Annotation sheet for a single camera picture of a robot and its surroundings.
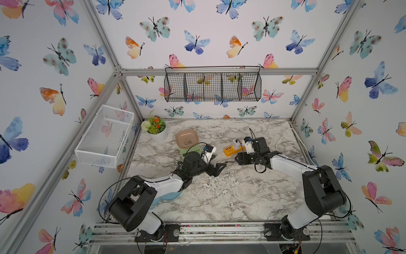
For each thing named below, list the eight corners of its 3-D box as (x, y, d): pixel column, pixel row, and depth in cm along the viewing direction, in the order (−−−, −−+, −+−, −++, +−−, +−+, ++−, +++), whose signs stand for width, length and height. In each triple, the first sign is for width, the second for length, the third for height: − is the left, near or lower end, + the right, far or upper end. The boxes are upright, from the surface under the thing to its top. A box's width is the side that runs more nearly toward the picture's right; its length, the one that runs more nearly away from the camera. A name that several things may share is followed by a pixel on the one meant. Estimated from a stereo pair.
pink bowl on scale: (176, 149, 106) (174, 143, 102) (178, 135, 114) (177, 129, 109) (197, 149, 106) (197, 143, 102) (198, 135, 114) (198, 129, 109)
